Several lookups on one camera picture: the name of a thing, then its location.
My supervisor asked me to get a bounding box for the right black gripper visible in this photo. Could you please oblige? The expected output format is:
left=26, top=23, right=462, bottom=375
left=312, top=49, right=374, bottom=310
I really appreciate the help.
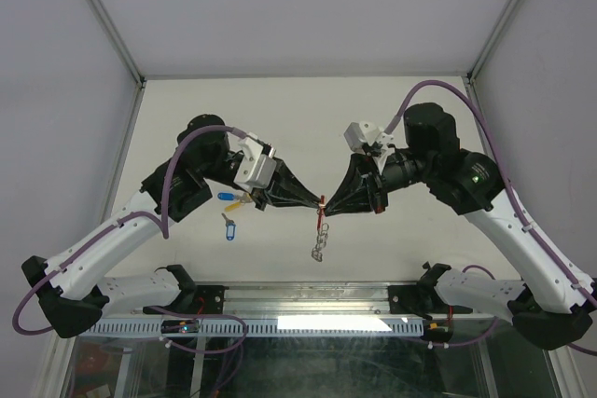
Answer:
left=323, top=149, right=434, bottom=217

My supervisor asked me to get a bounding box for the red handled metal keyring holder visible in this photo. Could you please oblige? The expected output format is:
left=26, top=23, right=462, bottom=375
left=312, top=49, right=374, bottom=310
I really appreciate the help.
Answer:
left=311, top=195, right=329, bottom=263

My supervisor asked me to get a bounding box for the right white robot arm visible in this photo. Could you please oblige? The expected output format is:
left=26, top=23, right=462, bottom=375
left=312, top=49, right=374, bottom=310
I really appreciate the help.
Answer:
left=324, top=103, right=596, bottom=350

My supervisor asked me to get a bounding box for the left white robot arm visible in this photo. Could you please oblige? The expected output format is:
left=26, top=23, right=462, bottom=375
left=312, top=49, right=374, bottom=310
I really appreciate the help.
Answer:
left=21, top=114, right=320, bottom=338

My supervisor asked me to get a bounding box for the yellow tag key upper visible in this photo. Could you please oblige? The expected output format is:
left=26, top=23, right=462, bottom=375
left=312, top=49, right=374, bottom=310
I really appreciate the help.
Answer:
left=235, top=192, right=254, bottom=203

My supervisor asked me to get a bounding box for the yellow tag key flat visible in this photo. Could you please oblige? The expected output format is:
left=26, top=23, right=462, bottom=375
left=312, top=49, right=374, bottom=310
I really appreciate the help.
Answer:
left=224, top=201, right=244, bottom=213

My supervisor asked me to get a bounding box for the blue tag key upper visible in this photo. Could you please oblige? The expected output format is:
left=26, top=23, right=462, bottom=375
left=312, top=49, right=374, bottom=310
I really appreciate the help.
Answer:
left=217, top=192, right=236, bottom=201

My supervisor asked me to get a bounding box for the blue tag key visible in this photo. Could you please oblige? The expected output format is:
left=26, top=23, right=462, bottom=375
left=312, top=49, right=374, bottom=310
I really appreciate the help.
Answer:
left=217, top=192, right=236, bottom=201
left=221, top=213, right=236, bottom=241

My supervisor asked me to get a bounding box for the blue tag key lower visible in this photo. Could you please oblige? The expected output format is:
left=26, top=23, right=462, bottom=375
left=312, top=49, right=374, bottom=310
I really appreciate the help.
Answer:
left=221, top=213, right=236, bottom=241

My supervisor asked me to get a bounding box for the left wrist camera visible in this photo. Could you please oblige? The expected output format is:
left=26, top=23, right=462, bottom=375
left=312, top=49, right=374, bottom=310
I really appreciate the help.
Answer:
left=234, top=133, right=276, bottom=193

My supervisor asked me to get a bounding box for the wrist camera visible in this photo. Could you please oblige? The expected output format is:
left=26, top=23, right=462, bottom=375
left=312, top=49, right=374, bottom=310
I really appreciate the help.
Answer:
left=234, top=133, right=276, bottom=193
left=343, top=121, right=395, bottom=174

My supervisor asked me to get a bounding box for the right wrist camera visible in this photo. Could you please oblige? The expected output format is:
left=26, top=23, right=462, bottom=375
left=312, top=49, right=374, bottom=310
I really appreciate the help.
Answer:
left=343, top=121, right=395, bottom=174

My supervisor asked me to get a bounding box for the aluminium front rail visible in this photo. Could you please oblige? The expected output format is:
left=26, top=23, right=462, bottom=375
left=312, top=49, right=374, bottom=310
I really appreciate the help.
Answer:
left=59, top=280, right=559, bottom=320

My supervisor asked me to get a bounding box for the slotted cable duct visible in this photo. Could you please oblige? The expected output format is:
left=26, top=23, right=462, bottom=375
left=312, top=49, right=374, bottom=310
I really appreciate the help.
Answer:
left=83, top=315, right=424, bottom=338

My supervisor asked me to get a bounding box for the right aluminium frame post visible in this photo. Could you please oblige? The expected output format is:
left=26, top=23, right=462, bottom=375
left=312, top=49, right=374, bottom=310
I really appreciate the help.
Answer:
left=466, top=0, right=524, bottom=84

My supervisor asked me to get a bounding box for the aluminium frame post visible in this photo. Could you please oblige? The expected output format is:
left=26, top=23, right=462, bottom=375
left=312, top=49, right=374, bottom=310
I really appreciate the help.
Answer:
left=466, top=0, right=524, bottom=84
left=86, top=0, right=146, bottom=87

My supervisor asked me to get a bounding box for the left aluminium frame post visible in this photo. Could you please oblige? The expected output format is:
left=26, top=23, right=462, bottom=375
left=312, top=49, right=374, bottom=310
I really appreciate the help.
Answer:
left=86, top=0, right=146, bottom=87

